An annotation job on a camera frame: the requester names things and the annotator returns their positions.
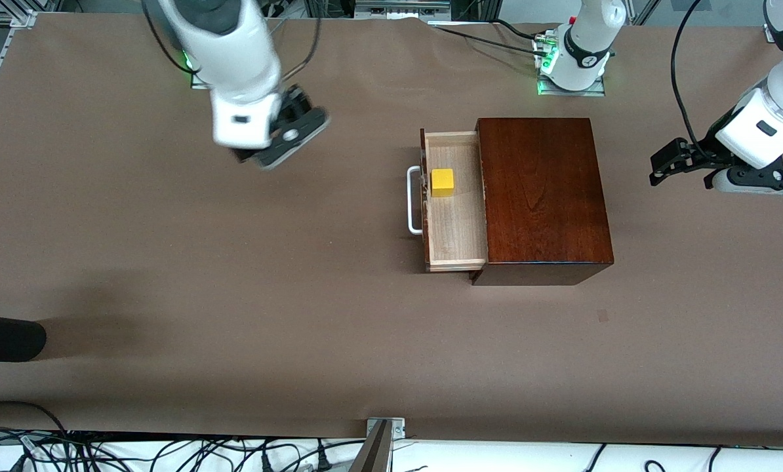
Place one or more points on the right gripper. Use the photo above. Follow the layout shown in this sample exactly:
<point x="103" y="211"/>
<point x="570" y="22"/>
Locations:
<point x="292" y="109"/>

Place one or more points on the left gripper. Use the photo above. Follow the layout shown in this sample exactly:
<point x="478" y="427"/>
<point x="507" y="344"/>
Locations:
<point x="702" y="154"/>

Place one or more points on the yellow block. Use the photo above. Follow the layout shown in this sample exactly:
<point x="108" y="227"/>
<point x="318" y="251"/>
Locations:
<point x="442" y="183"/>

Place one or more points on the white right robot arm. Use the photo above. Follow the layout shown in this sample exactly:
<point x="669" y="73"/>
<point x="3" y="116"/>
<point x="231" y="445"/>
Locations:
<point x="234" y="52"/>

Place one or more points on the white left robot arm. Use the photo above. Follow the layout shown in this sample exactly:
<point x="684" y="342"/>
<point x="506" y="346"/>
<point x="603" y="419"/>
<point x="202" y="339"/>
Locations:
<point x="588" y="39"/>

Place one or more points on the dark brown wooden cabinet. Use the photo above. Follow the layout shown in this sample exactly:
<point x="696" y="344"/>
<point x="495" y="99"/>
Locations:
<point x="549" y="196"/>

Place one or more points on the brown paper table cover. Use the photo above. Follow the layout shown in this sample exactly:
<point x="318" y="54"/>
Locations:
<point x="234" y="295"/>

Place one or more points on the grey electronics box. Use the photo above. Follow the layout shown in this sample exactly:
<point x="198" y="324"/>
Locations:
<point x="398" y="8"/>

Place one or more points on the black power plug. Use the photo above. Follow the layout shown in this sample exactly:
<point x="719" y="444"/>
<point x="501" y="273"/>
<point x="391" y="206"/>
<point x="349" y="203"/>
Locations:
<point x="268" y="464"/>
<point x="323" y="462"/>

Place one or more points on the black cylinder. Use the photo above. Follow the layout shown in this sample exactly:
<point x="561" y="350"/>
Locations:
<point x="4" y="337"/>

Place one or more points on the white foam sheet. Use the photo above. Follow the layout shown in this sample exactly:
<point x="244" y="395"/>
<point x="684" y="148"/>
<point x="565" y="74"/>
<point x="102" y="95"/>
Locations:
<point x="496" y="459"/>

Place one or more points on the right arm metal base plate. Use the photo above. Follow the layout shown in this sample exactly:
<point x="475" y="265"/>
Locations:
<point x="198" y="84"/>

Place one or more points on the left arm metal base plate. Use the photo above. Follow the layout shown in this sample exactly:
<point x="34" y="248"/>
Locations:
<point x="572" y="93"/>

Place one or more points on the silver metal bracket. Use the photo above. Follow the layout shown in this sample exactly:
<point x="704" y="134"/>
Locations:
<point x="395" y="427"/>

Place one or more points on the dark metal post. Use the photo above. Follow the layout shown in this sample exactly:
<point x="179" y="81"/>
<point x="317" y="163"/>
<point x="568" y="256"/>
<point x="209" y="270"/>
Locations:
<point x="373" y="455"/>

